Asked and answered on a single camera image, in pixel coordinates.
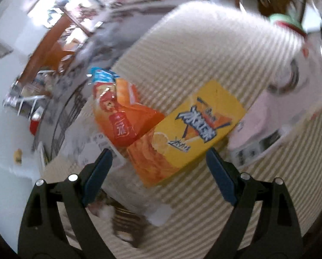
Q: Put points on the clear plastic bottle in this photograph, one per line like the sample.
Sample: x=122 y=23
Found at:
x=139 y=197

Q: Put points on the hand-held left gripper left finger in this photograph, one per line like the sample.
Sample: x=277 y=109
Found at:
x=99 y=175

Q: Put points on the red container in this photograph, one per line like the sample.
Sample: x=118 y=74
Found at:
x=35 y=121

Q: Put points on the white metal rack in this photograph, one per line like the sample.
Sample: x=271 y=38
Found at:
x=23 y=97

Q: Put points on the wooden bench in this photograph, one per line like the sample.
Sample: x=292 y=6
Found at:
x=50 y=48

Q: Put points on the red bin with green rim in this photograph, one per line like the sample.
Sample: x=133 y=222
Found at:
x=282 y=19

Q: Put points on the yellow orange carton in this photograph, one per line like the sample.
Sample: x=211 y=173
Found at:
x=198 y=129

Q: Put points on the orange snack bag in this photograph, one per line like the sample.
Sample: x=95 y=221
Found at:
x=117 y=113

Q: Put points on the pink plastic bag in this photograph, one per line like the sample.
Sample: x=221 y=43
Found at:
x=271 y=108

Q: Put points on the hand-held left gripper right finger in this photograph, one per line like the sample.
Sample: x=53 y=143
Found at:
x=220 y=175

